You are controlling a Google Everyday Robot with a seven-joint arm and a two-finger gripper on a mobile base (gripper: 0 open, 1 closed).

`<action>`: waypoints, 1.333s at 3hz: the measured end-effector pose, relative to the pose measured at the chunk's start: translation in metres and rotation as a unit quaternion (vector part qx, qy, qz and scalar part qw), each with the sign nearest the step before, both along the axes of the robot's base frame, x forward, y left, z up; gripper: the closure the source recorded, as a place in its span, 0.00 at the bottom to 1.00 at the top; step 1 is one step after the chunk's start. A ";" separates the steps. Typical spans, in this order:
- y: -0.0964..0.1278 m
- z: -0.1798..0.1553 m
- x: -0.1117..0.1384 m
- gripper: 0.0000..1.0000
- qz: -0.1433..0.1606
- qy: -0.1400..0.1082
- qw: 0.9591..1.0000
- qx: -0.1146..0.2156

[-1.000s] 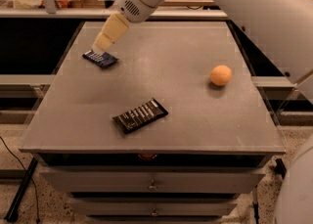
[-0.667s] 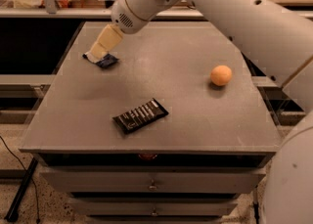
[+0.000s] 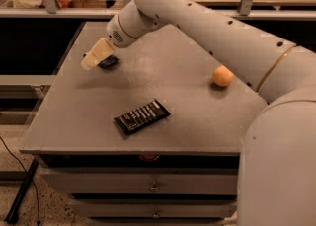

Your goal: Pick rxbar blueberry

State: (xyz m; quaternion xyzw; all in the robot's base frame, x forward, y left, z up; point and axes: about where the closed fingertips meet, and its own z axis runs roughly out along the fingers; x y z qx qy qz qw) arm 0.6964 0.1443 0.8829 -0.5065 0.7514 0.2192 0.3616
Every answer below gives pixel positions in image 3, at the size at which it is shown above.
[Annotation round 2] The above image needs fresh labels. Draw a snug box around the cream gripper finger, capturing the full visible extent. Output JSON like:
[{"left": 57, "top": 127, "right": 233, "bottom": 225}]
[{"left": 81, "top": 38, "right": 115, "bottom": 70}]

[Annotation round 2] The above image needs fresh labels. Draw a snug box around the blue rxbar snack bar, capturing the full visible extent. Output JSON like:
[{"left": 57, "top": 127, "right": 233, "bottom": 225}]
[{"left": 98, "top": 55, "right": 119, "bottom": 69}]

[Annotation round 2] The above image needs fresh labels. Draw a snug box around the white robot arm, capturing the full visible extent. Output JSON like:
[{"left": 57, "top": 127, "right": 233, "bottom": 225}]
[{"left": 81, "top": 0, "right": 316, "bottom": 226}]

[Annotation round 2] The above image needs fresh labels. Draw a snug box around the black rxbar snack bar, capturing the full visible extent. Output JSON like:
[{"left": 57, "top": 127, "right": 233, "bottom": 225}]
[{"left": 114, "top": 100, "right": 170, "bottom": 135}]

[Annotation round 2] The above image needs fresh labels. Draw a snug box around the grey drawer cabinet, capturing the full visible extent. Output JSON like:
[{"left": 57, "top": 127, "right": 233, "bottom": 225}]
[{"left": 21, "top": 22, "right": 265, "bottom": 226}]

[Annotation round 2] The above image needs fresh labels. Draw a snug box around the orange fruit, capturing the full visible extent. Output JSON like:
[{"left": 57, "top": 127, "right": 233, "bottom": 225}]
[{"left": 212, "top": 65, "right": 235, "bottom": 87}]

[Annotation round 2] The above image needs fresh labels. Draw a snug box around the black floor cable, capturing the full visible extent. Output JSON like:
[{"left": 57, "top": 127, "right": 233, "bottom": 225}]
[{"left": 0, "top": 136, "right": 41, "bottom": 226}]

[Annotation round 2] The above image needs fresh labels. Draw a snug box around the black floor rail left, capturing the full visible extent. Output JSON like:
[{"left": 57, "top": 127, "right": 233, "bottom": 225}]
[{"left": 5, "top": 160, "right": 39, "bottom": 225}]

